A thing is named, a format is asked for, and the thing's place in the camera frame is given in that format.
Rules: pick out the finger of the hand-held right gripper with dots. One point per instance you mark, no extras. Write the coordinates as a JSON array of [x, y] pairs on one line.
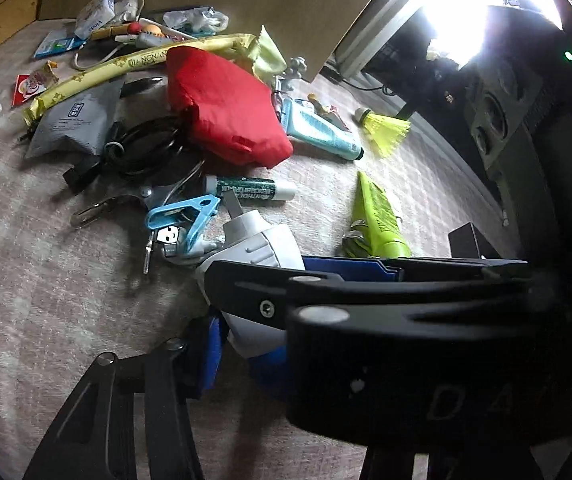
[[345, 267], [266, 290]]

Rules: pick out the lime green tube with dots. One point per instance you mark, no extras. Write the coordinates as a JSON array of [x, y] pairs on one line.
[[378, 210]]

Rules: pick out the white tissue pack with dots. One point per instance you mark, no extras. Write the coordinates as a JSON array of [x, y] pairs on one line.
[[93, 15]]

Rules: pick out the black storage tray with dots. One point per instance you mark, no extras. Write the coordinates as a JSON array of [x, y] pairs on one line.
[[468, 240]]

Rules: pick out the green white lip balm stick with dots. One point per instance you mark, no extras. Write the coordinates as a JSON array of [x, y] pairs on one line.
[[251, 190]]

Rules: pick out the yellow-green wiping cloth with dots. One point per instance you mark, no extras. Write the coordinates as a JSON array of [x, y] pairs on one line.
[[268, 55]]

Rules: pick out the blue clothes peg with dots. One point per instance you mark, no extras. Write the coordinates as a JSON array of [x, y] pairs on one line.
[[186, 212]]

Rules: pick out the white crumpled plastic packet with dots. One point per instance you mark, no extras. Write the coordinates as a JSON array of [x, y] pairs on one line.
[[131, 7]]

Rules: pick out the blue white flat packet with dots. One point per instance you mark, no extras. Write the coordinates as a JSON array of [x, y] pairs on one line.
[[56, 44]]

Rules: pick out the red cloth bag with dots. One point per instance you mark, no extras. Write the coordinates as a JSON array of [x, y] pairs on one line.
[[226, 105]]

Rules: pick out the grey molecule toy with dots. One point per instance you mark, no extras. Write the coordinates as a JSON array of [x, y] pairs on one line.
[[297, 66]]

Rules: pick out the grey foil pouch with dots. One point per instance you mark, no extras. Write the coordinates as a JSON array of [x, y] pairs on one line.
[[76, 120]]

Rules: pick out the clear plastic bag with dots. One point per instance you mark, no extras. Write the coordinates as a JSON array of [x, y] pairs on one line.
[[196, 19]]

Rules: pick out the light blue tube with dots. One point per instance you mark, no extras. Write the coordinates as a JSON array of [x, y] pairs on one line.
[[316, 130]]

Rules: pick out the yellow shuttlecock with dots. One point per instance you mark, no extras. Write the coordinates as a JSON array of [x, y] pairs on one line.
[[385, 127]]

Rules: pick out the window frame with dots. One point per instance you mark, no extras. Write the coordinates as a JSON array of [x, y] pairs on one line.
[[365, 45]]

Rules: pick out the long yellow printed packet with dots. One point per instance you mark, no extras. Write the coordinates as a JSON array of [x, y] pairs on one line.
[[116, 67]]

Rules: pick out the metal nail clipper tool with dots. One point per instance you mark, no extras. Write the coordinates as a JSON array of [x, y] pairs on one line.
[[131, 195]]

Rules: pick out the white plastic gadget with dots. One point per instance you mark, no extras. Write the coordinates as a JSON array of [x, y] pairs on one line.
[[261, 237]]

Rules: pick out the red white snack packet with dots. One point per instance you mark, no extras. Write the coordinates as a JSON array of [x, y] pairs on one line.
[[33, 82]]

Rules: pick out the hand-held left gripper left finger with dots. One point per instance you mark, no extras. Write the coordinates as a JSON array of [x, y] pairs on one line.
[[214, 355]]

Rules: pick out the orange ball toy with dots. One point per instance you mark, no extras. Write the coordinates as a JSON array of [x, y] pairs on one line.
[[150, 27]]

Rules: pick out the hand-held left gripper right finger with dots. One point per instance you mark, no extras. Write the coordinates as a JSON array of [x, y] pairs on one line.
[[266, 375]]

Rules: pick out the pale checked desktop cloth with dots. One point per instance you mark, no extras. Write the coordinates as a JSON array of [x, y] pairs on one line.
[[41, 285]]

